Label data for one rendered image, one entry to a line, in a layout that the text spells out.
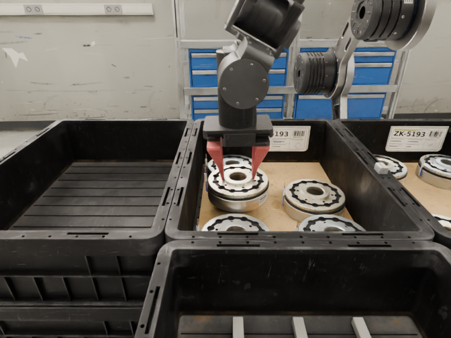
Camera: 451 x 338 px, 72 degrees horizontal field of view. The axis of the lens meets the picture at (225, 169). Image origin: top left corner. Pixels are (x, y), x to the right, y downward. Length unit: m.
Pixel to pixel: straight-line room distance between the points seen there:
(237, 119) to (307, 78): 0.97
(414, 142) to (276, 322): 0.55
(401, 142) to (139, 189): 0.58
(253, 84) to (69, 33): 3.11
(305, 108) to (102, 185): 2.06
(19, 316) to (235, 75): 0.40
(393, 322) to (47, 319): 0.42
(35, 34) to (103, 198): 2.99
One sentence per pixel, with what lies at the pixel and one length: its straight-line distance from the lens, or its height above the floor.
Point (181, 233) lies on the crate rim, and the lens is 0.35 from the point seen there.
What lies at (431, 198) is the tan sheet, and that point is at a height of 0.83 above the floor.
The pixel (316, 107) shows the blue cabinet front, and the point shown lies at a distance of 2.58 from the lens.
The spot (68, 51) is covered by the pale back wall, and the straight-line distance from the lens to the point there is 3.45.
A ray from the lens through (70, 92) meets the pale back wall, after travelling 3.54.
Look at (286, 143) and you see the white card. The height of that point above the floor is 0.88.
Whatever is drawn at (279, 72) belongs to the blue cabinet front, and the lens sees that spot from 2.42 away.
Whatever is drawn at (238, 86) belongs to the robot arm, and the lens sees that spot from 0.36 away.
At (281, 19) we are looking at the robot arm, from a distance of 0.43.
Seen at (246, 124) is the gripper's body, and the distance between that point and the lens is 0.45.
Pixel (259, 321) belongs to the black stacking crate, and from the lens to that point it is 0.40.
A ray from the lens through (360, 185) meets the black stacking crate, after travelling 0.55.
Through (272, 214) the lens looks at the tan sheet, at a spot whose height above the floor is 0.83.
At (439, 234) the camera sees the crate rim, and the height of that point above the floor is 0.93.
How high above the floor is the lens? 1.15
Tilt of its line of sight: 28 degrees down
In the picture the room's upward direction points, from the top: straight up
